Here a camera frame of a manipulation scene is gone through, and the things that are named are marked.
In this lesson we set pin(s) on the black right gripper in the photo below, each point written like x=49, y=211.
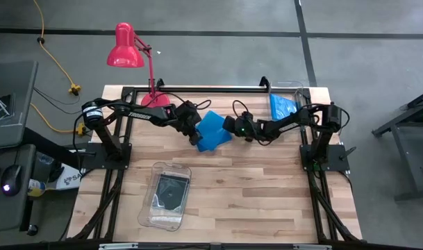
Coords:
x=246, y=126

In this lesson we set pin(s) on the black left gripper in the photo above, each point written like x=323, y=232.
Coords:
x=185, y=116

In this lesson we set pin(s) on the clear plastic bin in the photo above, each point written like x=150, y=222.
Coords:
x=287, y=87
x=160, y=222

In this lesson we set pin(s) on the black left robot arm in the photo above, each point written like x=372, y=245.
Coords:
x=141, y=116

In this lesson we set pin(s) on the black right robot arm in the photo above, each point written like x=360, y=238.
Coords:
x=284, y=126

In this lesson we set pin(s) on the white printed box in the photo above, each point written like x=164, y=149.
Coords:
x=70, y=178

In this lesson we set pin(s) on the black slanted bar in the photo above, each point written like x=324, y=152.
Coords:
x=48, y=146

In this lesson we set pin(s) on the yellow white bottle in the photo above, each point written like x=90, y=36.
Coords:
x=35, y=187

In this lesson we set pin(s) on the black side table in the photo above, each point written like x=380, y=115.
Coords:
x=407, y=159

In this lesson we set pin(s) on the grey desk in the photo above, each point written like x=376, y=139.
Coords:
x=9, y=215
x=20, y=87

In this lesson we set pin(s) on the black caster wheel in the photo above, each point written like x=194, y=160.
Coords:
x=32, y=230

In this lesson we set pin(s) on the black computer mouse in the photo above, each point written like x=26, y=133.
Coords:
x=11, y=178

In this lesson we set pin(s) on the black metal table frame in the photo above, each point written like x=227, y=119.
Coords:
x=214, y=90

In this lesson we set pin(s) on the black frame clamp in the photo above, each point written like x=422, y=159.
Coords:
x=159, y=83
x=265, y=82

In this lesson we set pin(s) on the silver metal bracket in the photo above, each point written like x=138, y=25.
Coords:
x=312, y=247
x=117, y=246

